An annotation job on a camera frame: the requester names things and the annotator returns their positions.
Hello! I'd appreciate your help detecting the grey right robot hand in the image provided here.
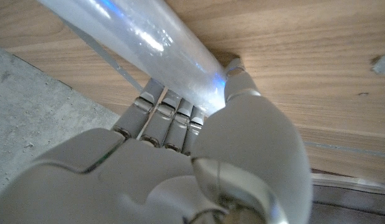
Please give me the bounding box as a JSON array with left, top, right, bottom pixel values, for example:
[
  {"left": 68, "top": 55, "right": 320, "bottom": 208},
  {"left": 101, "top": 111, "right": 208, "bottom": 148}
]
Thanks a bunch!
[{"left": 0, "top": 57, "right": 313, "bottom": 224}]

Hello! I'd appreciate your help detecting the clear plastic wrap roll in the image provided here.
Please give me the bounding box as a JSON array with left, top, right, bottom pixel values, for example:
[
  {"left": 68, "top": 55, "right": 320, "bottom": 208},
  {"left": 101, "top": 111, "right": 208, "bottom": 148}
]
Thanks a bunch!
[{"left": 36, "top": 0, "right": 227, "bottom": 116}]

